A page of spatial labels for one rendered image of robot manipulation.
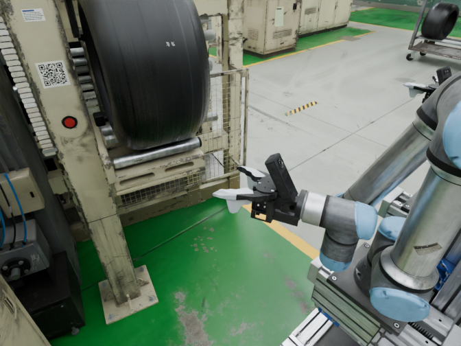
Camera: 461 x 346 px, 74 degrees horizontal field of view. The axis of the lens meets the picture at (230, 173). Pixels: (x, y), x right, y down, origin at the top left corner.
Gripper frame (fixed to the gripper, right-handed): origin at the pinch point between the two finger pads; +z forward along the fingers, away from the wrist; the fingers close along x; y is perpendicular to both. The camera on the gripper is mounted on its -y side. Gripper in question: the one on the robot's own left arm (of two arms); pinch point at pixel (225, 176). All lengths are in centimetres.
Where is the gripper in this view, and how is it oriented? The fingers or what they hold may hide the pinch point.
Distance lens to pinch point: 76.0
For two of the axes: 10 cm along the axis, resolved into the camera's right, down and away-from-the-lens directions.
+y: -0.5, 8.8, 4.8
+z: -9.2, -2.3, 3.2
